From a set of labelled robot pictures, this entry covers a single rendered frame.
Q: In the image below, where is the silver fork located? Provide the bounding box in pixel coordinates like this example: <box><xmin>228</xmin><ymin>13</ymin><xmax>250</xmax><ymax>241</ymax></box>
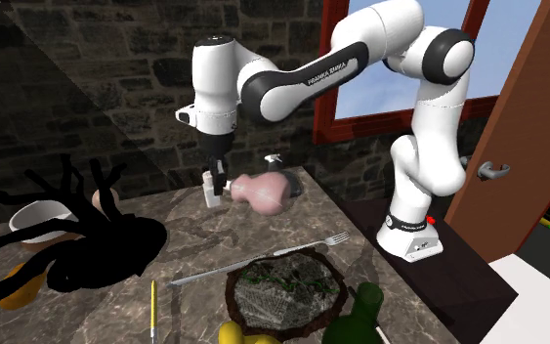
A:
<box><xmin>273</xmin><ymin>231</ymin><xmax>352</xmax><ymax>257</ymax></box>

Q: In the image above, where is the small white bottle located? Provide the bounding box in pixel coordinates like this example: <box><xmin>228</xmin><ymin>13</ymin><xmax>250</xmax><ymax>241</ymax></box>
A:
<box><xmin>201</xmin><ymin>170</ymin><xmax>224</xmax><ymax>209</ymax></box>

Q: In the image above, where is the brown door with grey handle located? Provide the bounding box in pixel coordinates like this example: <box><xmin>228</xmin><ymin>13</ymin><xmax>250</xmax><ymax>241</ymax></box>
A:
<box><xmin>444</xmin><ymin>0</ymin><xmax>550</xmax><ymax>263</ymax></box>

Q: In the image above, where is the yellow rounded thing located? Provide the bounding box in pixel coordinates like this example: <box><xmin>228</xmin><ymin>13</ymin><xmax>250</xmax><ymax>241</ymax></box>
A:
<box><xmin>0</xmin><ymin>261</ymin><xmax>48</xmax><ymax>312</ymax></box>

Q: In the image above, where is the dark robot stand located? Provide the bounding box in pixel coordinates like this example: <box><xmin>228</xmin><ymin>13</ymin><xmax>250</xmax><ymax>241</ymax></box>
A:
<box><xmin>338</xmin><ymin>197</ymin><xmax>520</xmax><ymax>331</ymax></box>

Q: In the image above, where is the brown-rimmed grey patterned plate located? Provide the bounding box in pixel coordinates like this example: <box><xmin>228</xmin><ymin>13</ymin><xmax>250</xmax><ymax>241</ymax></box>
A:
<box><xmin>225</xmin><ymin>247</ymin><xmax>349</xmax><ymax>343</ymax></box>

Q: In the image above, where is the beige egg-shaped thing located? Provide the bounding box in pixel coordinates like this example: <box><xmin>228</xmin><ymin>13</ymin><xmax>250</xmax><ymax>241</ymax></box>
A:
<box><xmin>91</xmin><ymin>188</ymin><xmax>120</xmax><ymax>216</ymax></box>

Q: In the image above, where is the white bowl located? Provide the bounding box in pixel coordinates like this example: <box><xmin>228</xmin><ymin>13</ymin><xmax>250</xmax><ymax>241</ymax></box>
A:
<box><xmin>8</xmin><ymin>199</ymin><xmax>79</xmax><ymax>245</ymax></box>

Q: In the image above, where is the black spider figure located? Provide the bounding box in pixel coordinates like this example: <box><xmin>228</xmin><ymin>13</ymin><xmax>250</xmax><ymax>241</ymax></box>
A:
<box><xmin>0</xmin><ymin>152</ymin><xmax>169</xmax><ymax>310</ymax></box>

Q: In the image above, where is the white spray bottle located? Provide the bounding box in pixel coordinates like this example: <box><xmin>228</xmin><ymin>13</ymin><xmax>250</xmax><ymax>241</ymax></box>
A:
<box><xmin>264</xmin><ymin>153</ymin><xmax>283</xmax><ymax>174</ymax></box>

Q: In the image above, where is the yellow pen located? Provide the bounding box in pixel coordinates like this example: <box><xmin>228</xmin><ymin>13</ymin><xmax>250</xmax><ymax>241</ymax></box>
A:
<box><xmin>149</xmin><ymin>279</ymin><xmax>158</xmax><ymax>344</ymax></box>

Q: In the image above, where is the dark green bottle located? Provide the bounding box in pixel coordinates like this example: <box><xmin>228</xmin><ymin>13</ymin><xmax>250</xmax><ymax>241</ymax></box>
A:
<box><xmin>320</xmin><ymin>281</ymin><xmax>386</xmax><ymax>344</ymax></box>

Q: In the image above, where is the yellow pear-shaped thing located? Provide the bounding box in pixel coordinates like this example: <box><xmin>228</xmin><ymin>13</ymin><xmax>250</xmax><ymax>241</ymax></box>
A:
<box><xmin>218</xmin><ymin>320</ymin><xmax>281</xmax><ymax>344</ymax></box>

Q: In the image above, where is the white cabinet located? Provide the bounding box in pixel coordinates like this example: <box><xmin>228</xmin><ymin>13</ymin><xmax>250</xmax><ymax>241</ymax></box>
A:
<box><xmin>479</xmin><ymin>253</ymin><xmax>550</xmax><ymax>344</ymax></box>

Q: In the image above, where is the dark grey round dish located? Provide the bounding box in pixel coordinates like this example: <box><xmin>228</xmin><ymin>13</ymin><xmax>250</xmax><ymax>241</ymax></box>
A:
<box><xmin>283</xmin><ymin>171</ymin><xmax>304</xmax><ymax>199</ymax></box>

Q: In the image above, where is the red-framed window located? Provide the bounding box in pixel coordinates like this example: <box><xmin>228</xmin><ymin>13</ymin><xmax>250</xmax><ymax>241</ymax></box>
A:
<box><xmin>312</xmin><ymin>0</ymin><xmax>500</xmax><ymax>146</ymax></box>

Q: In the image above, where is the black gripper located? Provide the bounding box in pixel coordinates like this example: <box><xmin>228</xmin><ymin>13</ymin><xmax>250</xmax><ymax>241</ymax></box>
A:
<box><xmin>200</xmin><ymin>131</ymin><xmax>236</xmax><ymax>197</ymax></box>

